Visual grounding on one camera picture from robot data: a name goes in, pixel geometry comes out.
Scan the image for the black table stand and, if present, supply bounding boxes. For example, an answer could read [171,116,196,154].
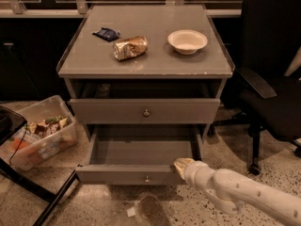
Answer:
[0,106,78,226]

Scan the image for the blue snack packet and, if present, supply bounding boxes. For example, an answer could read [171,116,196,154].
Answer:
[93,27,120,41]

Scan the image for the dark object in top drawer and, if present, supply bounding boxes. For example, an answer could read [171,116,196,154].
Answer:
[95,84,110,99]

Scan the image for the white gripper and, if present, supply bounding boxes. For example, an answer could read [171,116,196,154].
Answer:
[174,158,215,192]

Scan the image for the grey drawer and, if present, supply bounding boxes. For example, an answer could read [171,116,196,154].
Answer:
[76,124,202,186]
[71,82,219,124]

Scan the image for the white paper bowl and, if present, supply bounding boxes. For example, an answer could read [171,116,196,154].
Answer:
[167,29,208,55]

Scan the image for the snack items in bin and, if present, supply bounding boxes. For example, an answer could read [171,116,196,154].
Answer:
[12,116,69,150]

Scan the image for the grey top drawer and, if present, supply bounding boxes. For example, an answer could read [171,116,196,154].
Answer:
[71,82,219,124]

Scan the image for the crushed gold chip bag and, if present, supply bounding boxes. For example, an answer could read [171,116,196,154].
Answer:
[113,36,148,61]

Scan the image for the grey drawer cabinet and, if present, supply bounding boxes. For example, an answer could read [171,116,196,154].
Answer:
[55,4,236,143]

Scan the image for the clear plastic storage bin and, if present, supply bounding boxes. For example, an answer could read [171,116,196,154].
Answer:
[0,95,77,170]

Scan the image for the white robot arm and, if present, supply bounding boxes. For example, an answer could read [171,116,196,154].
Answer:
[174,158,301,226]

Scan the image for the black office chair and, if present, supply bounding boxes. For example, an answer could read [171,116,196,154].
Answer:
[215,0,301,175]

